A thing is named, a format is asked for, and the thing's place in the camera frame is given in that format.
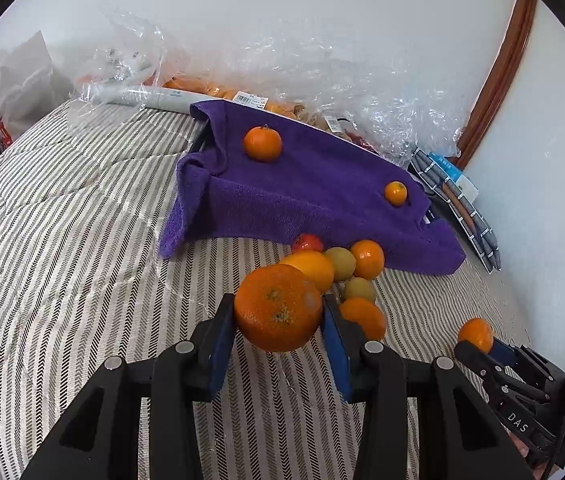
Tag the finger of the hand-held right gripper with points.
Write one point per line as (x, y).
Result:
(499, 390)
(529, 360)

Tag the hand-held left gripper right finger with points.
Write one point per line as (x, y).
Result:
(338, 360)

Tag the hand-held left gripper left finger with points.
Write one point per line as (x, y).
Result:
(218, 357)

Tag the small mandarin orange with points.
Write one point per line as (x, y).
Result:
(476, 334)

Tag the large orange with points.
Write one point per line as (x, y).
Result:
(278, 307)

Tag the person's right hand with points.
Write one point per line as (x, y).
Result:
(524, 452)

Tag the medium orange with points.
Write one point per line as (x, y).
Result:
(368, 259)
(365, 317)

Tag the green-yellow round fruit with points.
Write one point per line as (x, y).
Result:
(341, 262)
(360, 290)

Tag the yellow-orange citrus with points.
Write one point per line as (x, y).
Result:
(315, 266)

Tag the red persimmon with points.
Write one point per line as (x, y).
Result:
(307, 243)

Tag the purple towel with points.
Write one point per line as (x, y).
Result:
(312, 195)

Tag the grey checkered packaged cloth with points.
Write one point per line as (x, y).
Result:
(457, 200)

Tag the small kumquat orange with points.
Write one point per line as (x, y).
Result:
(396, 193)

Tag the orange with green stem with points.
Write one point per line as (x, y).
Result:
(262, 143)

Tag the white rolled tube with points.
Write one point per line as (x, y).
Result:
(147, 97)

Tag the clear plastic bags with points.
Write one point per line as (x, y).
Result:
(352, 85)

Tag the red-label bottle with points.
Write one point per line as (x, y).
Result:
(5, 134)

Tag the white paper bag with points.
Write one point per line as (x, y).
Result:
(22, 85)

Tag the brown wooden door frame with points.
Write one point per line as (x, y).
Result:
(504, 67)

